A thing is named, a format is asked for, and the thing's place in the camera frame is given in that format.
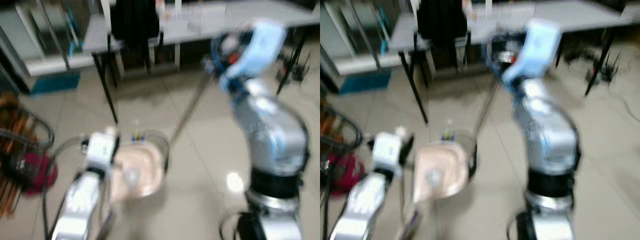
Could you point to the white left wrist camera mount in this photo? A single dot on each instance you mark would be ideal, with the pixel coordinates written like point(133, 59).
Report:
point(387, 150)
point(100, 149)

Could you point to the black tripod stand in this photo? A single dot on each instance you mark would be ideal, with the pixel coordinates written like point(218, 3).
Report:
point(602, 72)
point(295, 67)

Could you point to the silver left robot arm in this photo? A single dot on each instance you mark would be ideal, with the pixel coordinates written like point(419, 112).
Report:
point(80, 205)
point(361, 205)

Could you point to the brown wooden rack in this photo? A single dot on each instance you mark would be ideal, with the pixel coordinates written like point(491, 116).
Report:
point(12, 145)
point(330, 125)

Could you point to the grey table with black legs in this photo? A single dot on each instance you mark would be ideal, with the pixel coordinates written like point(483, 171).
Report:
point(220, 20)
point(575, 15)

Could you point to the dark red round object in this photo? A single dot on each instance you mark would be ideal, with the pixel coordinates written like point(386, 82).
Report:
point(347, 172)
point(37, 172)

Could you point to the black hanging garment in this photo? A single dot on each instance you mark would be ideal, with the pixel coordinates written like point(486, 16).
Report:
point(442, 22)
point(134, 22)

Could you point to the white low shelf unit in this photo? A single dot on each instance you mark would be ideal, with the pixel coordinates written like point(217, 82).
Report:
point(45, 45)
point(350, 45)

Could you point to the blue box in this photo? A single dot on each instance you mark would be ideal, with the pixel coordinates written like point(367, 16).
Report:
point(55, 82)
point(365, 81)

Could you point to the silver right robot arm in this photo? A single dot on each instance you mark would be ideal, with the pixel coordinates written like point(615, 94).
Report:
point(547, 135)
point(270, 135)

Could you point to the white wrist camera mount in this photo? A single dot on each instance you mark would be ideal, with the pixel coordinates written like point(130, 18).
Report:
point(100, 149)
point(260, 50)
point(387, 150)
point(537, 50)

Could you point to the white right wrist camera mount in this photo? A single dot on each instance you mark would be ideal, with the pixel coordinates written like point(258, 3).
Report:
point(537, 50)
point(260, 50)

